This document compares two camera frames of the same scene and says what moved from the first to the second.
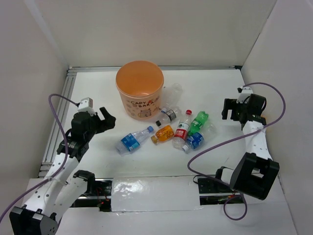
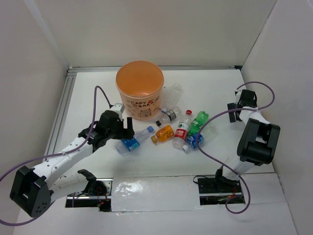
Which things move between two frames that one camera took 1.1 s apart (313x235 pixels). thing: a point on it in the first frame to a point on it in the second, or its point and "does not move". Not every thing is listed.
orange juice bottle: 165,134 does not move
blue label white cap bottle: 194,142 does not move
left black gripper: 107,123 to 125,133
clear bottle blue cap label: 130,141 does not move
